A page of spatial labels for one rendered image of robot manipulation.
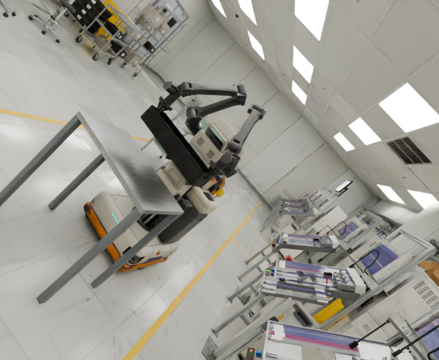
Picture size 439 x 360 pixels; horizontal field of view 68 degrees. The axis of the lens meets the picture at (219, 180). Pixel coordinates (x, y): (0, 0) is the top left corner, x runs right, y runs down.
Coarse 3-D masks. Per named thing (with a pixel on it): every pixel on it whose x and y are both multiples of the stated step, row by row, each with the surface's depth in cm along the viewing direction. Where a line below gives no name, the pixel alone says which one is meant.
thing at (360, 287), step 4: (348, 268) 315; (348, 272) 302; (352, 272) 303; (356, 272) 304; (352, 276) 290; (356, 276) 291; (352, 280) 285; (356, 280) 281; (360, 280) 282; (356, 284) 270; (360, 284) 271; (364, 284) 272; (356, 288) 270; (360, 288) 269; (364, 288) 268; (356, 292) 270; (360, 292) 269; (364, 292) 268
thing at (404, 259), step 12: (384, 240) 317; (420, 240) 275; (396, 264) 259; (372, 276) 266; (384, 276) 261; (408, 276) 258; (252, 288) 357; (276, 288) 277; (384, 288) 262; (228, 300) 361; (264, 300) 355; (300, 312) 294; (312, 324) 307; (216, 336) 289
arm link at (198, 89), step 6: (186, 84) 204; (192, 84) 205; (198, 84) 207; (234, 84) 217; (240, 84) 218; (186, 90) 203; (192, 90) 204; (198, 90) 206; (204, 90) 207; (210, 90) 208; (216, 90) 209; (222, 90) 210; (228, 90) 212; (234, 90) 213; (234, 96) 216; (240, 96) 214
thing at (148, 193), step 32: (64, 128) 180; (96, 128) 181; (32, 160) 186; (96, 160) 221; (128, 160) 185; (0, 192) 191; (64, 192) 227; (128, 192) 161; (160, 192) 190; (128, 224) 160; (160, 224) 199; (128, 256) 204
